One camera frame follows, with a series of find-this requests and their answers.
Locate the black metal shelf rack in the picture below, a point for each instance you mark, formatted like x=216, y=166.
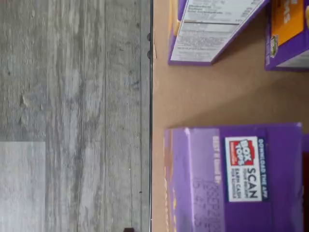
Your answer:
x=151, y=96

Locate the brown shelf board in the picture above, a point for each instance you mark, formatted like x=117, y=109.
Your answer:
x=229, y=96

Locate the purple box brown patch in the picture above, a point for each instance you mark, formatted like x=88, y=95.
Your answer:
x=205, y=181

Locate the purple box yellow patch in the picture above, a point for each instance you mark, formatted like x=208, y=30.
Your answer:
x=205, y=36

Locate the purple box orange patch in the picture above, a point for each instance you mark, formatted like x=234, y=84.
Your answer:
x=289, y=48

